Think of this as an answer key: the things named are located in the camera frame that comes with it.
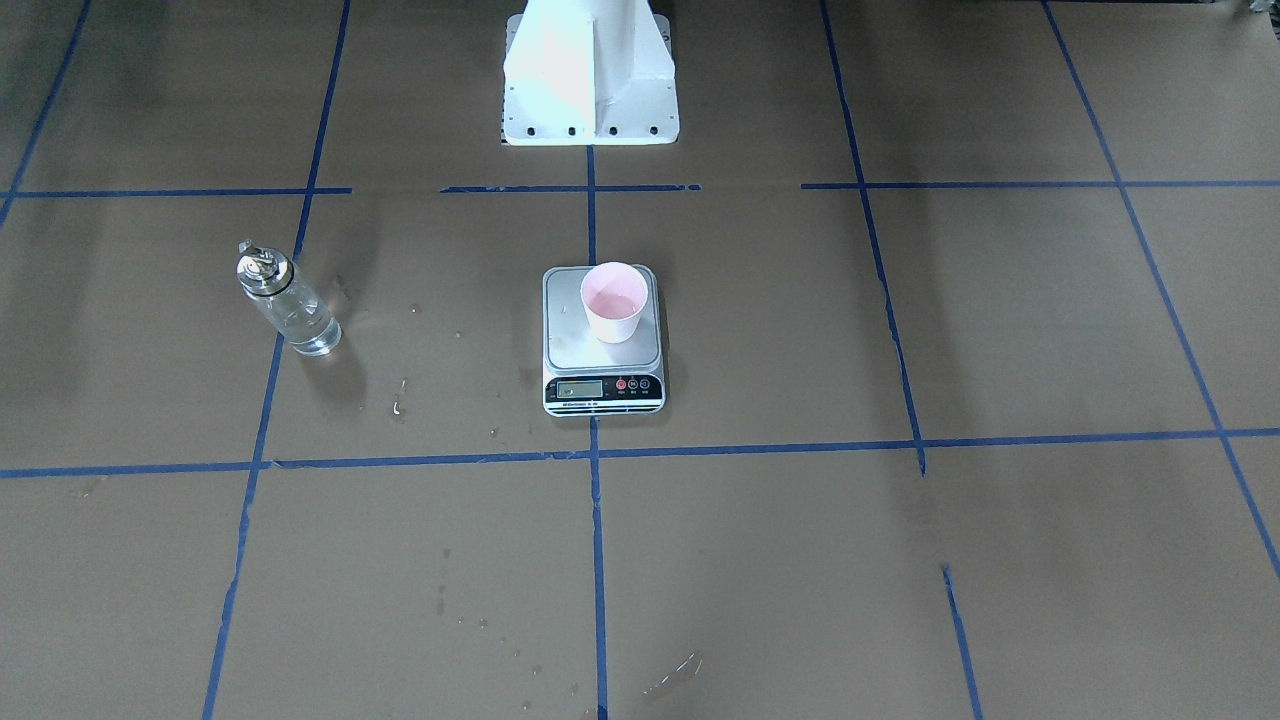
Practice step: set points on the glass sauce bottle metal spout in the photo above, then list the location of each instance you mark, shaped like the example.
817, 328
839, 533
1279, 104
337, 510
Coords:
281, 292

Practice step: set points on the silver digital kitchen scale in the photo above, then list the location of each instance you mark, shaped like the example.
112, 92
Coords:
585, 377

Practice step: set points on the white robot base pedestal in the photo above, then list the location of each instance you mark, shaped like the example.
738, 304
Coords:
589, 73

